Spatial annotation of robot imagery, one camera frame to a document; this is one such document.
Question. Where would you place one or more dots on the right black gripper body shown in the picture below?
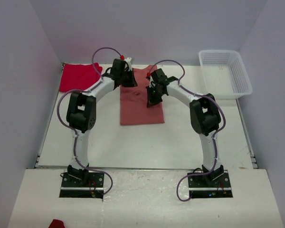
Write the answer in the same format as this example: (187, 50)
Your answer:
(155, 96)

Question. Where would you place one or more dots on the salmon pink t shirt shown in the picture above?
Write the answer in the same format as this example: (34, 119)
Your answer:
(133, 102)

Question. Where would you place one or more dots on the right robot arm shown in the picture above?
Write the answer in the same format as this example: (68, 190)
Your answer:
(204, 116)

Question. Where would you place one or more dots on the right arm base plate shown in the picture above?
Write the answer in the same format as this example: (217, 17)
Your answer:
(201, 188)

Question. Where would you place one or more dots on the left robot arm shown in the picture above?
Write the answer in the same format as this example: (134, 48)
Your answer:
(81, 113)

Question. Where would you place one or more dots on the red cloth at bottom edge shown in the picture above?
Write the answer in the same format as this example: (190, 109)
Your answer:
(56, 224)

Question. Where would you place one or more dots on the white plastic basket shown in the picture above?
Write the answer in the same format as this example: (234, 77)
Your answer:
(224, 74)

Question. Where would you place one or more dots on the folded red t shirt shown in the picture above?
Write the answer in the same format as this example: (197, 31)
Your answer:
(79, 76)

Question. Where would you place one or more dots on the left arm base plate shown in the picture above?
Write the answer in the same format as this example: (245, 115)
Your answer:
(82, 184)

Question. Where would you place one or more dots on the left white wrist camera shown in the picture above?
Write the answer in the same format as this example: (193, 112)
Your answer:
(128, 61)

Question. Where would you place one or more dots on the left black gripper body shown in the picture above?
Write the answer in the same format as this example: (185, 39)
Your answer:
(127, 79)

